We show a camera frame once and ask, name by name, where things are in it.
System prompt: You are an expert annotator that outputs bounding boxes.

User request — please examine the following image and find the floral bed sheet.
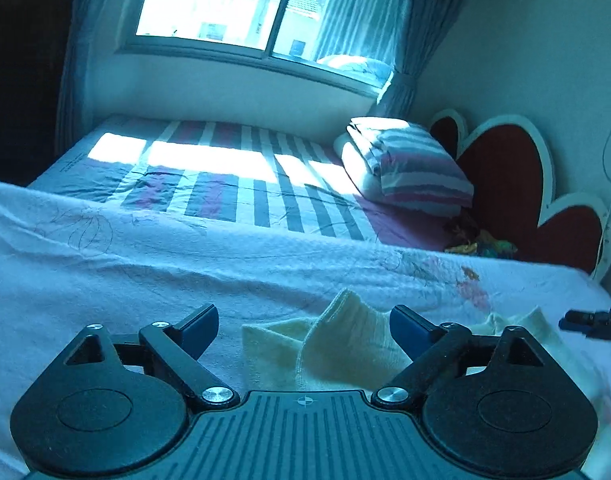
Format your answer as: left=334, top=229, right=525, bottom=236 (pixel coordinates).
left=0, top=177, right=611, bottom=480

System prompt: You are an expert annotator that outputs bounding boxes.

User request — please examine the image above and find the dark wooden wardrobe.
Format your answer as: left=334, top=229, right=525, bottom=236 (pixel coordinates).
left=0, top=0, right=81, bottom=181

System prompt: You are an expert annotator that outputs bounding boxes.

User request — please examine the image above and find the colourful crumpled cloth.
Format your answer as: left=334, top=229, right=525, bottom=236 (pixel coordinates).
left=444, top=227, right=519, bottom=261

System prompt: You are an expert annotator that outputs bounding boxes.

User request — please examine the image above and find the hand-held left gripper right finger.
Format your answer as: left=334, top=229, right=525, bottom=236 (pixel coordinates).
left=370, top=304, right=546, bottom=408

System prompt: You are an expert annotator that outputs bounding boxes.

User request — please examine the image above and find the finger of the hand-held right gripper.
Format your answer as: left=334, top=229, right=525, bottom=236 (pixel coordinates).
left=559, top=308, right=611, bottom=345

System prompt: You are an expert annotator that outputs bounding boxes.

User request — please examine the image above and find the cream knit sweater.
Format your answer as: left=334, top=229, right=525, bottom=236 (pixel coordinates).
left=242, top=287, right=561, bottom=393

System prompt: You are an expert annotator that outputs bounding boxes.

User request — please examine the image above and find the folded white quilt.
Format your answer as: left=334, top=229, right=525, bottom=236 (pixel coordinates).
left=334, top=117, right=411, bottom=203

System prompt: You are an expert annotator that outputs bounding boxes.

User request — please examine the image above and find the striped bed mattress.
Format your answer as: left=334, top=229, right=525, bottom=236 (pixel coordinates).
left=26, top=114, right=456, bottom=251

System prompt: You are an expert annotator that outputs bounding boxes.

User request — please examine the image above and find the blue window curtain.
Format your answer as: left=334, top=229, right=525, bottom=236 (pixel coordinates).
left=315, top=0, right=481, bottom=121
left=56, top=0, right=159, bottom=151

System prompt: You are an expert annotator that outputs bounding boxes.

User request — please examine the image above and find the red heart-shaped headboard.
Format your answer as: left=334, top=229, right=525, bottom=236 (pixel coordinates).
left=428, top=109, right=611, bottom=281

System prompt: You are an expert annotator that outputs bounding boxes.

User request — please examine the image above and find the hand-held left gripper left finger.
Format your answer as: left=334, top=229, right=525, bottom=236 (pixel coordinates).
left=64, top=303, right=241, bottom=410

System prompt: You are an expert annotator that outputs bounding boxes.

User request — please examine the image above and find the window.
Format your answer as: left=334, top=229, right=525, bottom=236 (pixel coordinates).
left=116, top=0, right=403, bottom=98

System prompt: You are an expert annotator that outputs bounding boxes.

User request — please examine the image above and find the striped pillow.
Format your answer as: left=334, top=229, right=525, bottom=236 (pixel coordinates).
left=378, top=124, right=475, bottom=218

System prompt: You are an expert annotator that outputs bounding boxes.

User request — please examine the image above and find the bedding on windowsill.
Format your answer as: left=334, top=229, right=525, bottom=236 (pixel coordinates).
left=316, top=54, right=392, bottom=85

